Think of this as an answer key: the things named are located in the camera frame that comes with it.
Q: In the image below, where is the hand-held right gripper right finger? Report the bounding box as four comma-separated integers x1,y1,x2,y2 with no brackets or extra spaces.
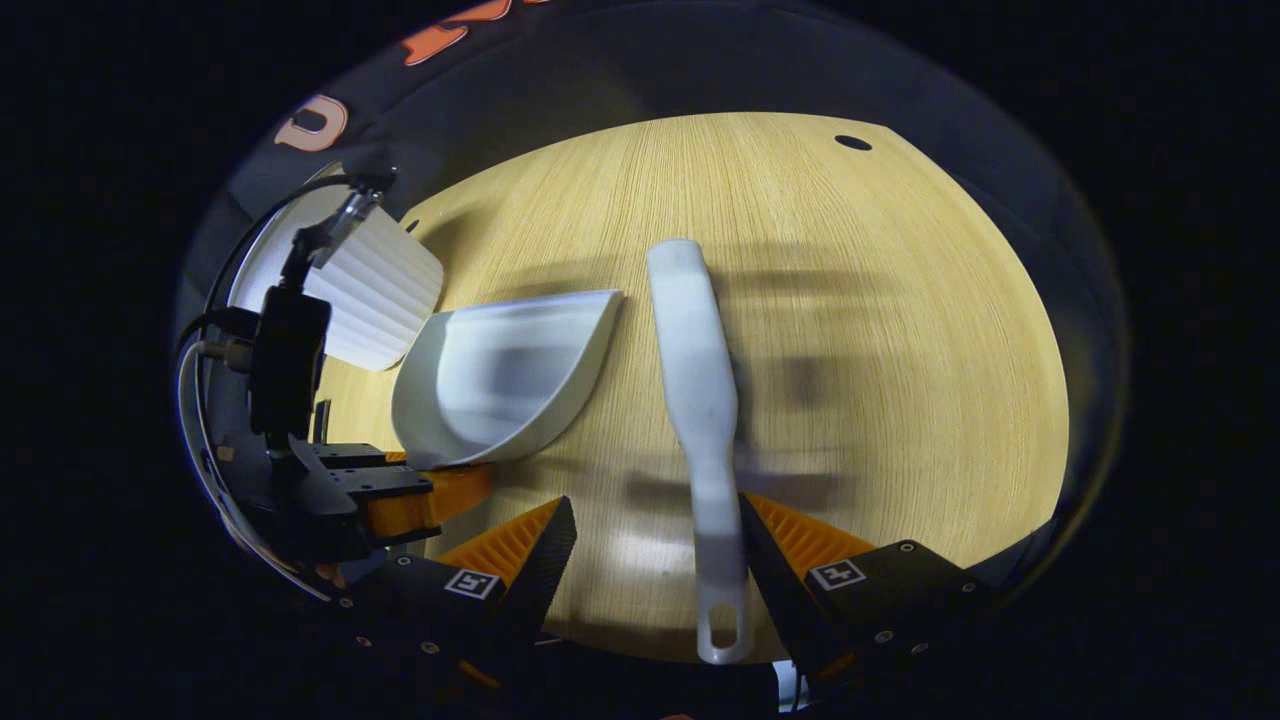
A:
738,490,996,691

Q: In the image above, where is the white cable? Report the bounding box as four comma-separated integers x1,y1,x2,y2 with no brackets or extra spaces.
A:
176,340,336,603

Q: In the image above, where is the black cable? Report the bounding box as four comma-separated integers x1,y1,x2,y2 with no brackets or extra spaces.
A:
203,172,351,316

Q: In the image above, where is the white ribbed garbage bin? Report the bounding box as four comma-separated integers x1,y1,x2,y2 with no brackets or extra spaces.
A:
228,180,445,373

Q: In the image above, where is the small white broom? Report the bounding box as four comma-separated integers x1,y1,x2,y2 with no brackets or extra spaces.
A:
645,238,754,666

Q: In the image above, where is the white plastic dustpan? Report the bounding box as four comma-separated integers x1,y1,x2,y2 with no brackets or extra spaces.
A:
391,289,625,471

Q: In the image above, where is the wooden desktop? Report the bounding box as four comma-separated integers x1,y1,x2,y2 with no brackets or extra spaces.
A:
318,110,1071,666

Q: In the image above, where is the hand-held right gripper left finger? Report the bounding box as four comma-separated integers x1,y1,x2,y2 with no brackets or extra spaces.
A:
330,495,579,691

